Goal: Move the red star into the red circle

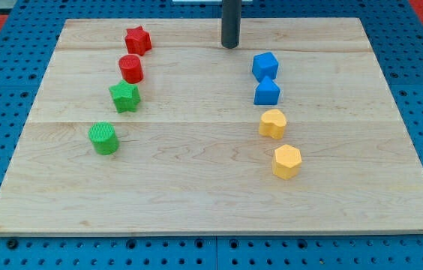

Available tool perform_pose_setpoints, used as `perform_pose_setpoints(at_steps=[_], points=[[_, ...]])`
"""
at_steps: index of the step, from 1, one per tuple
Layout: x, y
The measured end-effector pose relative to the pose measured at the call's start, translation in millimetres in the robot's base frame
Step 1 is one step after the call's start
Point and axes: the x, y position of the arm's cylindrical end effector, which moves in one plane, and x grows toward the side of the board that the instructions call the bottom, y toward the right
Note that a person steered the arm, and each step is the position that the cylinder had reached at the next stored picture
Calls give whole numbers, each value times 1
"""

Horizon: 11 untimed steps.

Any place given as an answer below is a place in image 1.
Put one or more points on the green star block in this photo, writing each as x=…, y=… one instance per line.
x=125, y=96

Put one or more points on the red star block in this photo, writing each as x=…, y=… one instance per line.
x=137, y=41

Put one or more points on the yellow heart block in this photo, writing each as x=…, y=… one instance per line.
x=272, y=124

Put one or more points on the light wooden board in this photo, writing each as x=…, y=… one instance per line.
x=191, y=160

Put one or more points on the blue triangular prism block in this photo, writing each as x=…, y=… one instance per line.
x=267, y=92

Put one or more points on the yellow hexagon block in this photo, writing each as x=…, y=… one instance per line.
x=287, y=161

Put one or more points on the blue cube block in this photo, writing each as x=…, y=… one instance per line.
x=265, y=65

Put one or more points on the red cylinder block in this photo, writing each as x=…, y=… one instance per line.
x=131, y=68

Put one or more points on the green cylinder block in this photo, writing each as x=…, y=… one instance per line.
x=103, y=138

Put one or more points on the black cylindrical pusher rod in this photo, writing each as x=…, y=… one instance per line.
x=230, y=23

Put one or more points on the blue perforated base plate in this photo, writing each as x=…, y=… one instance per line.
x=27, y=41

